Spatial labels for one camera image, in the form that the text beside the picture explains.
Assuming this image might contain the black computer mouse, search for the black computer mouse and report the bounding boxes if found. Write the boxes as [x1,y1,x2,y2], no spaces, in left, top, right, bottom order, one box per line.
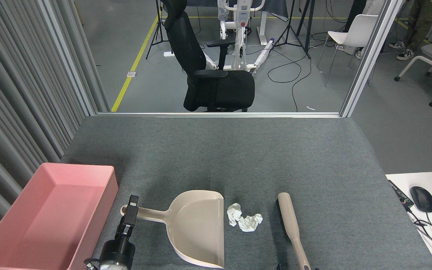
[410,186,432,213]

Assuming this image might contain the black mouse cable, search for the black mouse cable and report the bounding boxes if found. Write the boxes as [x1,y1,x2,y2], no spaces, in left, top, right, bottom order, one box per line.
[407,208,432,260]

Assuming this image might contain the small white paper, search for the small white paper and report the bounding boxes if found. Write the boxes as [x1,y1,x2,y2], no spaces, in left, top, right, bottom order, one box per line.
[227,203,243,227]

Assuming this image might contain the silver table edge rail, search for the silver table edge rail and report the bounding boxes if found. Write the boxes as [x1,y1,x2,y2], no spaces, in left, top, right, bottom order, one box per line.
[96,112,342,119]

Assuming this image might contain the white stand on wheels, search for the white stand on wheels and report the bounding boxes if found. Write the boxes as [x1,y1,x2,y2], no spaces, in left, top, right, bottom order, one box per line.
[202,0,276,75]

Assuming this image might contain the pink plastic bin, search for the pink plastic bin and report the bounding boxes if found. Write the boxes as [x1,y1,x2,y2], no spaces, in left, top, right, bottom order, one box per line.
[0,162,119,270]

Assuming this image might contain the black tripod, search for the black tripod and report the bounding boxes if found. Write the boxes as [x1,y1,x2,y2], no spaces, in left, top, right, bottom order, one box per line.
[283,0,316,59]
[145,0,173,60]

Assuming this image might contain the black floor cable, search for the black floor cable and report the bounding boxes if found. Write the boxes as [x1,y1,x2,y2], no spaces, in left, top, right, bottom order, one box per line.
[268,49,312,112]

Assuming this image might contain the white plastic chair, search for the white plastic chair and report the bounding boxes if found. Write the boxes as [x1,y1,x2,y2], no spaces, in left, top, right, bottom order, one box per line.
[316,14,380,87]

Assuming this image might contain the black office chair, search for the black office chair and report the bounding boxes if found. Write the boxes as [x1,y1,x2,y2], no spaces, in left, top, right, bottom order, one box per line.
[163,0,255,112]

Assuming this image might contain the beige plastic dustpan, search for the beige plastic dustpan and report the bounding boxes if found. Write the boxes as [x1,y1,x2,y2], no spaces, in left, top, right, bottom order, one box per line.
[120,190,225,269]

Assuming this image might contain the large white paper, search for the large white paper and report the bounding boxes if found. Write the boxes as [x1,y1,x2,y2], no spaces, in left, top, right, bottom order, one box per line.
[238,213,263,232]

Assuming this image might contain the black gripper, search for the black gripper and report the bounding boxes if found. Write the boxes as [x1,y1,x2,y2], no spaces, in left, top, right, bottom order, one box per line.
[100,195,139,267]

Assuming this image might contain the beige brush with black bristles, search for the beige brush with black bristles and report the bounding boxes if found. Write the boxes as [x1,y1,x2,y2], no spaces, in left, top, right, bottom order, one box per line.
[276,192,312,270]

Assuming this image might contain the person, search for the person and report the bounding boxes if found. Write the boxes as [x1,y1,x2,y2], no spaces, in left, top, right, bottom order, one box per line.
[388,0,432,60]
[336,0,385,60]

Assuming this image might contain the silver post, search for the silver post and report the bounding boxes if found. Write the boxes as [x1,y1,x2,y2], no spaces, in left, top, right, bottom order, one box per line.
[38,0,98,117]
[340,0,404,118]

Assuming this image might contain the black flat device with buttons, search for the black flat device with buttons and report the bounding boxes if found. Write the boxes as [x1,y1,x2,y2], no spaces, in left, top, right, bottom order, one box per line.
[388,180,414,209]

